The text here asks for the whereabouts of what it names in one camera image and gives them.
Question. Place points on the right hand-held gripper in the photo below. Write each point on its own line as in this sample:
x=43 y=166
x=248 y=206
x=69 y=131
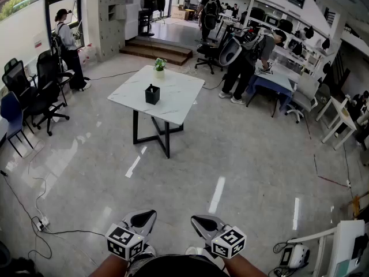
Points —
x=229 y=241

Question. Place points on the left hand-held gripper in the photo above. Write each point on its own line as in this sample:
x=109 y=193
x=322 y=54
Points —
x=124 y=238

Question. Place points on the black square box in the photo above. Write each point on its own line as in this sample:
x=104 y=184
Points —
x=152 y=97

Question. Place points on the person's right forearm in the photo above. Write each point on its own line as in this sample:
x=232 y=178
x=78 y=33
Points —
x=245 y=267

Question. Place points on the person's left forearm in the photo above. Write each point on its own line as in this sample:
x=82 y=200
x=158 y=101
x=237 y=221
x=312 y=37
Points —
x=109 y=267

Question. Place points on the person's right shoe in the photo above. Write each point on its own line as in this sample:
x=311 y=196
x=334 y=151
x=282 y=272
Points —
x=193 y=250

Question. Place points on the person's shoe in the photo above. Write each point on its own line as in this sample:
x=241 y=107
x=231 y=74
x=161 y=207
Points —
x=193 y=250
x=148 y=250

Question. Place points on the person's left shoe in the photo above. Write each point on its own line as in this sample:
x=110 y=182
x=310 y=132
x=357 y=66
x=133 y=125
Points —
x=148 y=250

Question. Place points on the person's black t-shirt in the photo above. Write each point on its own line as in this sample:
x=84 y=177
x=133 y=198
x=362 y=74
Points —
x=184 y=267

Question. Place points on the white portable power station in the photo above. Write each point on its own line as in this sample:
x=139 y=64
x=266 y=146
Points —
x=295 y=255

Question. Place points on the white power strip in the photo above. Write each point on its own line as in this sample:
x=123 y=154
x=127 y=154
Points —
x=43 y=223

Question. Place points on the white marble table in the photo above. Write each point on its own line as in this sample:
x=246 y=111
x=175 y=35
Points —
x=173 y=91

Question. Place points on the white metal workbench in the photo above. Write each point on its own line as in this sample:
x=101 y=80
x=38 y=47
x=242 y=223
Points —
x=347 y=232

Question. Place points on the small potted plant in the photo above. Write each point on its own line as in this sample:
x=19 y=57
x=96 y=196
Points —
x=159 y=68

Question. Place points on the blue-draped ironing table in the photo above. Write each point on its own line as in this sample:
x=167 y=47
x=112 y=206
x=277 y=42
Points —
x=274 y=82

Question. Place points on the white office chair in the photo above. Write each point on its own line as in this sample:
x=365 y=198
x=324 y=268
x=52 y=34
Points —
x=304 y=97

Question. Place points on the black chair with white cushion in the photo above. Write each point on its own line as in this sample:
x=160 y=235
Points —
x=67 y=74

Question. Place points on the blue chair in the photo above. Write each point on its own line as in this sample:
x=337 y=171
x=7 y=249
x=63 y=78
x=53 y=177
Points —
x=11 y=111

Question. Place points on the brown wooden steps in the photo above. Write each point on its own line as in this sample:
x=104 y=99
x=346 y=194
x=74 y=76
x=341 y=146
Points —
x=155 y=50

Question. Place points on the white side table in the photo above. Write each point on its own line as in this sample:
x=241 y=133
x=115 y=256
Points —
x=344 y=117

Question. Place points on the row of clear water jugs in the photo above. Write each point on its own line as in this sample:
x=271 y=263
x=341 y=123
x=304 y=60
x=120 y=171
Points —
x=88 y=55

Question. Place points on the white shell backpack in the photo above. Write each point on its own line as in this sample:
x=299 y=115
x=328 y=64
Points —
x=230 y=52

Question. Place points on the black mesh office chair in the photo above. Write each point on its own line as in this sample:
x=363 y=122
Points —
x=209 y=49
x=46 y=71
x=17 y=76

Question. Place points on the white shelving rack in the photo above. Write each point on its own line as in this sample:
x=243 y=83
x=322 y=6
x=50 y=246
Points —
x=288 y=52

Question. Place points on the grey metal locker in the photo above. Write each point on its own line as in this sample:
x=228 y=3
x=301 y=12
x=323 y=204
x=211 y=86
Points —
x=106 y=24

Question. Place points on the cardboard box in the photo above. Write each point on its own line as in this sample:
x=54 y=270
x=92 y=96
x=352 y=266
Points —
x=178 y=11

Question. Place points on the black standing fan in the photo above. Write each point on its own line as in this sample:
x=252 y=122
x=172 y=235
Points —
x=145 y=1

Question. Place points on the rack of dark jackets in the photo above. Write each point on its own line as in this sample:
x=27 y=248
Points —
x=157 y=0

